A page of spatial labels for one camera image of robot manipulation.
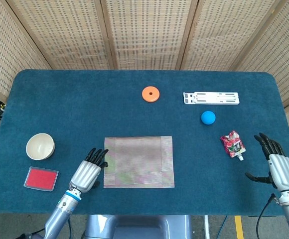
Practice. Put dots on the white folding stand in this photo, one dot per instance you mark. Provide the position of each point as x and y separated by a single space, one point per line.
234 98

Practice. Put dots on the blue-grey robot torso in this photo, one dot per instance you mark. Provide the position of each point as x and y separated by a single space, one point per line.
139 229

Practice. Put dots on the red snack pouch with spout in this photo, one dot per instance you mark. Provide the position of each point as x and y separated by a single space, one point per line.
234 147

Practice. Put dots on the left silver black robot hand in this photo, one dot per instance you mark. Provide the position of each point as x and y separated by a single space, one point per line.
87 174

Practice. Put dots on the blue ball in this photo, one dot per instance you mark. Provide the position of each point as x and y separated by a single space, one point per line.
208 117

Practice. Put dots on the orange disc with hole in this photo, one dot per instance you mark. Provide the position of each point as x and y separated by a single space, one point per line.
147 95

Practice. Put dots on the dark blue table cloth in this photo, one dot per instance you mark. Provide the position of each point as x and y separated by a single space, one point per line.
72 112

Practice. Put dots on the woven bamboo folding screen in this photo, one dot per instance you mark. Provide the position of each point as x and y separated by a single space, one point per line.
147 32

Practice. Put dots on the white table leg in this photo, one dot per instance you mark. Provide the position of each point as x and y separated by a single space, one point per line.
206 227

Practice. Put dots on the beige woven placemat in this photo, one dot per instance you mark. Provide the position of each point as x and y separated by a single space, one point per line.
139 161

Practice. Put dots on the cream white bowl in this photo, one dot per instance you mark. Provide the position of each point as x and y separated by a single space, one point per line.
40 146

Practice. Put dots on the red pad in clear case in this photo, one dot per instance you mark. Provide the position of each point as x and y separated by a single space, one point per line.
41 178

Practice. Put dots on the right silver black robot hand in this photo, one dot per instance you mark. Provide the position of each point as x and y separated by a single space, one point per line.
284 174

